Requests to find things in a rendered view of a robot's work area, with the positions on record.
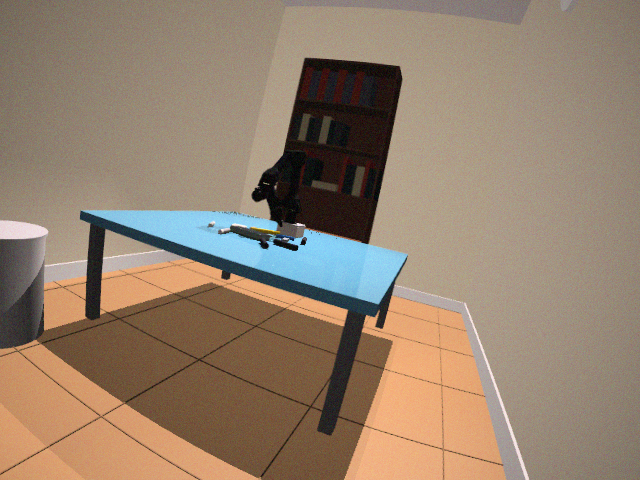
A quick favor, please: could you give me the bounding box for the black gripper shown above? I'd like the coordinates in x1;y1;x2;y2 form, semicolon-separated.
267;195;283;227

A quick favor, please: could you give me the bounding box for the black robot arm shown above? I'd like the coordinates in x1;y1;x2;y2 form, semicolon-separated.
251;150;307;224

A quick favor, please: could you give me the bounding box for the grey keyboard with white letter keys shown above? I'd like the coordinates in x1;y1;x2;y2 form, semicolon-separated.
230;225;270;241

